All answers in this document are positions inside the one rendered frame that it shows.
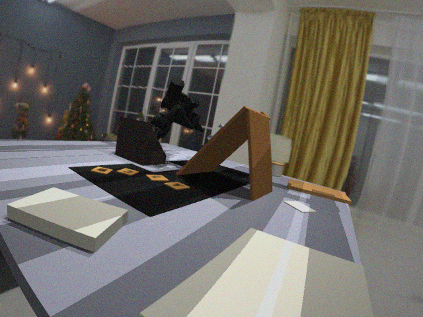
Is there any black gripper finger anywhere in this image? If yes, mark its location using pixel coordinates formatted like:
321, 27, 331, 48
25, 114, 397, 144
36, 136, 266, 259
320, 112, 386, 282
191, 116, 204, 132
173, 110, 193, 129

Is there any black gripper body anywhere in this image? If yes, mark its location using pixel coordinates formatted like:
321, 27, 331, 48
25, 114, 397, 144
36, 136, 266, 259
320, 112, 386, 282
167, 101, 200, 123

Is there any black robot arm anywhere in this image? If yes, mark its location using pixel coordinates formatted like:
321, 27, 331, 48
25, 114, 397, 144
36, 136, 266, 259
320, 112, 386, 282
149, 79, 199, 140

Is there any orange flat rectangular board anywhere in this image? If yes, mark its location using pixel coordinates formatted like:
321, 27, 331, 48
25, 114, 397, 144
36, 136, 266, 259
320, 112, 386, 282
288, 179, 352, 205

